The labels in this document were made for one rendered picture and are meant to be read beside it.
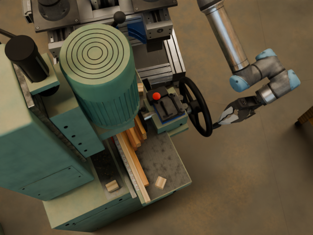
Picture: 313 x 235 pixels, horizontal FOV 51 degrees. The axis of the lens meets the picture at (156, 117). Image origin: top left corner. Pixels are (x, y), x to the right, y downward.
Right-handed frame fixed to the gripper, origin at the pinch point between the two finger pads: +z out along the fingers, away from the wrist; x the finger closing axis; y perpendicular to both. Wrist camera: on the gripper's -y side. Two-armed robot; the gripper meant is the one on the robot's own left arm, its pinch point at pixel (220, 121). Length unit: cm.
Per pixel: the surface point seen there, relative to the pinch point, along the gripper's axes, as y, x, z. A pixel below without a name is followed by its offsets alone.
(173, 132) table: -13.7, 3.1, 16.1
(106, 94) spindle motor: -75, 3, 5
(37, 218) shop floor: 18, 12, 136
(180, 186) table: -20.0, -18.3, 21.2
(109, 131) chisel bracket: -42, 8, 27
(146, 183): -29.3, -12.2, 29.4
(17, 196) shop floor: 14, 30, 142
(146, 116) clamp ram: -26.0, 10.9, 19.1
